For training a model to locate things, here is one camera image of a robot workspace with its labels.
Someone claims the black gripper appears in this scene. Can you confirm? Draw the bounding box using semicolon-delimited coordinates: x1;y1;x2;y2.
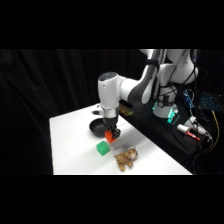
101;114;122;141

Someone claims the red cube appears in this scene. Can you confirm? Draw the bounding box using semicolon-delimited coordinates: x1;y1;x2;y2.
104;130;118;145

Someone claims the green cube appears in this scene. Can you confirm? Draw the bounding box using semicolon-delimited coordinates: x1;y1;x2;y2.
96;140;111;157

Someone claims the black bowl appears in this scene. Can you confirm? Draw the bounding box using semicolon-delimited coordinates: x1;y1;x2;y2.
88;118;108;138

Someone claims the tiger plush toy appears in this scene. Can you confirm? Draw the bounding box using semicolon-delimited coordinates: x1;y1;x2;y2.
113;146;140;173

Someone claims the black robot stand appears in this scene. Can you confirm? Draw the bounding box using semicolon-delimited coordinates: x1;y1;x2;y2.
123;99;203;165

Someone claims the small green light box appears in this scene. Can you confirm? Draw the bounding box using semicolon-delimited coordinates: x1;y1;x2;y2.
166;107;180;126

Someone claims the white marker with red tip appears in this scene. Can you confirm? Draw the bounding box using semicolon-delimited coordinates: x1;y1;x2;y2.
176;123;202;142

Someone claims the black curtain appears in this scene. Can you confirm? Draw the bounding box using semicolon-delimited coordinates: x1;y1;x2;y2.
0;49;224;176

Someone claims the blue-lit keyboard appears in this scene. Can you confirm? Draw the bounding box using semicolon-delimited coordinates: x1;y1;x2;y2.
199;92;223;111

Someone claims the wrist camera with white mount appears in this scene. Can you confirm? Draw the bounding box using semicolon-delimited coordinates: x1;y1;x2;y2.
91;102;135;117

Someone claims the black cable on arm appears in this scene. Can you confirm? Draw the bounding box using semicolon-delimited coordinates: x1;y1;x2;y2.
145;49;200;108

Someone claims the yellow cable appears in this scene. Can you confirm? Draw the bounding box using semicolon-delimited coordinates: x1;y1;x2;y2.
206;109;221;154

